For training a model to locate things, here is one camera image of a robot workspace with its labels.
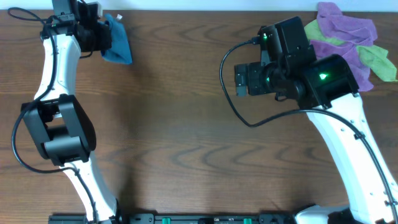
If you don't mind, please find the blue microfiber cloth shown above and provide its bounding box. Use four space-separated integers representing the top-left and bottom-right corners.
101 14 132 65

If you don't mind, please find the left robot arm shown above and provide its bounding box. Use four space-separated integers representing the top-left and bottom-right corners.
17 1 123 223

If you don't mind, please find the purple microfiber cloth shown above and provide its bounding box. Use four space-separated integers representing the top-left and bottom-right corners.
306 2 377 91

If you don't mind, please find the green microfiber cloth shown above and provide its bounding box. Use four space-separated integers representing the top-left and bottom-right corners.
305 20 397 91

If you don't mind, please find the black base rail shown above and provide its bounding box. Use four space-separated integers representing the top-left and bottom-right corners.
48 212 299 224

